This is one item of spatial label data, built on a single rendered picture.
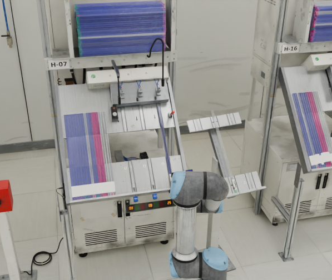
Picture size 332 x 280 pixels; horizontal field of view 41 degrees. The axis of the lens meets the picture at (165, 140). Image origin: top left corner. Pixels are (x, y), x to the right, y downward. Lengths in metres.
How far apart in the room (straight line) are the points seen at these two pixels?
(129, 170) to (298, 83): 1.27
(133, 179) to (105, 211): 0.48
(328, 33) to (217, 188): 1.58
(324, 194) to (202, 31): 1.90
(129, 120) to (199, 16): 1.90
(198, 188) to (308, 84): 1.51
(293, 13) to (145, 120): 1.22
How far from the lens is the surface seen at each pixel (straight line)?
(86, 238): 3.06
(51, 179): 4.03
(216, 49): 4.43
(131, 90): 2.65
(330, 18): 3.04
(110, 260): 3.15
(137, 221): 3.03
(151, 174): 2.55
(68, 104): 2.66
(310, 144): 2.90
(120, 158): 2.95
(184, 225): 1.90
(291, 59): 3.21
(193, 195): 1.80
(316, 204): 3.51
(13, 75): 4.23
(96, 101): 2.67
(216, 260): 2.03
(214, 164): 2.64
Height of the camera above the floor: 2.17
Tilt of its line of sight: 28 degrees down
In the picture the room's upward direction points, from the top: straight up
